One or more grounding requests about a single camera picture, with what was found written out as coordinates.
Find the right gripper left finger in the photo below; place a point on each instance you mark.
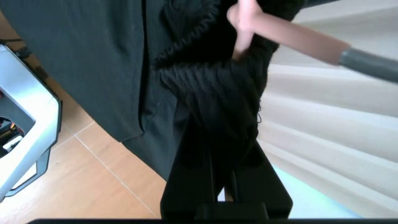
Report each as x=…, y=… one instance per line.
x=186, y=183

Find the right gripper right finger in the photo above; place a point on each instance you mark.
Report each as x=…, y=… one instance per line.
x=264, y=183

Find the black shorts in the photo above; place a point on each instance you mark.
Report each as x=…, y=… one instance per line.
x=102, y=62

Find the pink clothes hanger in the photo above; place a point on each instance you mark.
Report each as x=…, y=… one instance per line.
x=295, y=35

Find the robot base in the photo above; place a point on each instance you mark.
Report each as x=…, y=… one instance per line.
x=28, y=102

